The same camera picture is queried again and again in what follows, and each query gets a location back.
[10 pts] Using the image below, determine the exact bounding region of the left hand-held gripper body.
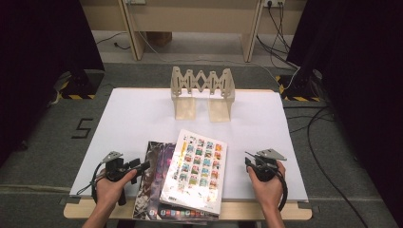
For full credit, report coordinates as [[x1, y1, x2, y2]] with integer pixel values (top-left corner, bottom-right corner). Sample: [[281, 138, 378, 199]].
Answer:
[[101, 151, 132, 207]]

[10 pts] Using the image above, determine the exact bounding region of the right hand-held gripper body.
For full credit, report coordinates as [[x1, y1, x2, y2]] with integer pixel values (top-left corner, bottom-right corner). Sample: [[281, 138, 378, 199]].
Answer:
[[253, 148, 288, 183]]

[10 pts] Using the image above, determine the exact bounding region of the brown glossy magazine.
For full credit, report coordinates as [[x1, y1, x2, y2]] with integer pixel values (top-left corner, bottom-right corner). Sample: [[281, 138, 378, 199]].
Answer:
[[132, 141, 207, 226]]

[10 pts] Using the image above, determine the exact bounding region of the white picture-grid magazine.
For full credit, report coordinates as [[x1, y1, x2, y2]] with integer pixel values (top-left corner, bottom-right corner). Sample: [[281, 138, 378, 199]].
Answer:
[[159, 128, 228, 217]]

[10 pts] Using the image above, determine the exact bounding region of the wooden expanding book rack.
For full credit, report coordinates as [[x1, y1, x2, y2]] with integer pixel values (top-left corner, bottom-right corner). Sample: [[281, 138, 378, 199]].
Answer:
[[170, 66, 236, 123]]

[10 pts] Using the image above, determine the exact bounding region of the person's left hand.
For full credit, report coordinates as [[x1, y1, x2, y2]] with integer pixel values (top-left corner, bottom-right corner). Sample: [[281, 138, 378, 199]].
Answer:
[[94, 169, 139, 210]]

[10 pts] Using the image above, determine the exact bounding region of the person's right hand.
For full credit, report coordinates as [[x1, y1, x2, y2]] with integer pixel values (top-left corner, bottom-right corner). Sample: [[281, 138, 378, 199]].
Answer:
[[246, 160, 287, 210]]

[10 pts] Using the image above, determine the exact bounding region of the black stand base striped tape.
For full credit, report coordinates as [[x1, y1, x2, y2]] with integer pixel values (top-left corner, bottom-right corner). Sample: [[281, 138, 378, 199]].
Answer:
[[58, 69, 106, 101], [275, 70, 324, 103]]

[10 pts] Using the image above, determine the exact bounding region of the brown box under desk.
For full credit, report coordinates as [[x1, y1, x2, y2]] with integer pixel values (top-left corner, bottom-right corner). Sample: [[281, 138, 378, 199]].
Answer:
[[145, 31, 174, 48]]

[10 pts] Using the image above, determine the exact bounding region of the black curtain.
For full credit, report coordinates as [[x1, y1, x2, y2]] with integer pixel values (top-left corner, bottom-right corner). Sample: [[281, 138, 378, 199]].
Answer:
[[0, 0, 106, 165], [286, 0, 403, 226]]

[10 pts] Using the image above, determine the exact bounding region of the thin black wire loop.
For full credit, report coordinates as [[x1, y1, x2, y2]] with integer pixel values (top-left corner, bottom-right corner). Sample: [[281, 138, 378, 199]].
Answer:
[[75, 181, 96, 196]]

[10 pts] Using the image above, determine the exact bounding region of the long black floor cable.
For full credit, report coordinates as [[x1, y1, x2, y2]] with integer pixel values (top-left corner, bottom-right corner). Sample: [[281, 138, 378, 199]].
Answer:
[[306, 107, 370, 228]]

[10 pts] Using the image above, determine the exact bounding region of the black floor cable with plug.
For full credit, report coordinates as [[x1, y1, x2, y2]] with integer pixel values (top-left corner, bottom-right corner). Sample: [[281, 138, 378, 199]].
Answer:
[[96, 31, 131, 51]]

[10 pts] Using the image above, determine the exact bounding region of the black cable bundle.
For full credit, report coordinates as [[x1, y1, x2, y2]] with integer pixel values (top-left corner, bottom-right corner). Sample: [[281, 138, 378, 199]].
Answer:
[[256, 1, 300, 70]]

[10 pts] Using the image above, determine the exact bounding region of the white wall socket with plugs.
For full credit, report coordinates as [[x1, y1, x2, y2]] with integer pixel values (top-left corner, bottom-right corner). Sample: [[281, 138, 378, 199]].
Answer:
[[263, 0, 286, 8]]

